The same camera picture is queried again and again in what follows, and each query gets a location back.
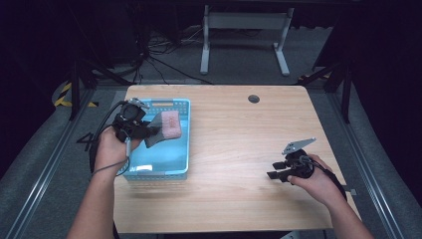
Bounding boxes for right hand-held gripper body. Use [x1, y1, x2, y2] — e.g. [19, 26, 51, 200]
[281, 136, 317, 182]

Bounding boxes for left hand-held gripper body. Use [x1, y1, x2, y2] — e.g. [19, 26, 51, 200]
[111, 97, 151, 140]

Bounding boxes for grey glove with pink cuff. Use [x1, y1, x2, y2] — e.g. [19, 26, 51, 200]
[144, 130, 183, 149]
[146, 110, 183, 139]

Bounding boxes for light blue plastic basket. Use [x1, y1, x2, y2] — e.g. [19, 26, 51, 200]
[116, 98, 192, 182]

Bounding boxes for person's right hand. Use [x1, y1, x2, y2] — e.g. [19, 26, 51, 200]
[287, 153, 346, 207]

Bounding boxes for person's left hand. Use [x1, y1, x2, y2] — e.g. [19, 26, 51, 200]
[94, 125, 143, 177]

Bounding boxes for black metal stand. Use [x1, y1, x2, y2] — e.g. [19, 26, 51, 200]
[298, 61, 353, 124]
[68, 59, 134, 121]

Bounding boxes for grey left gripper cord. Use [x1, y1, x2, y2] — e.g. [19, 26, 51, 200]
[91, 136, 132, 177]

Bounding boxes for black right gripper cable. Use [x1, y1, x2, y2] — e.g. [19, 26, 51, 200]
[300, 154, 348, 202]

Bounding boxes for tangle of black floor cables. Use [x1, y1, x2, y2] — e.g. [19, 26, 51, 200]
[131, 25, 214, 86]

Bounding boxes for aluminium floor rail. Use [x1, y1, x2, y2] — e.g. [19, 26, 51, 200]
[325, 92, 405, 239]
[5, 89, 98, 239]

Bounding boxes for white metal desk frame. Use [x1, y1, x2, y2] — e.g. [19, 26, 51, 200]
[199, 4, 296, 78]

